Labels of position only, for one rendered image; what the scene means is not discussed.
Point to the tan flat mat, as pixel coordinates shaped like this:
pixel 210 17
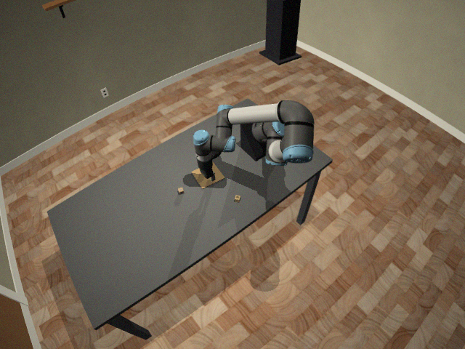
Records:
pixel 206 182

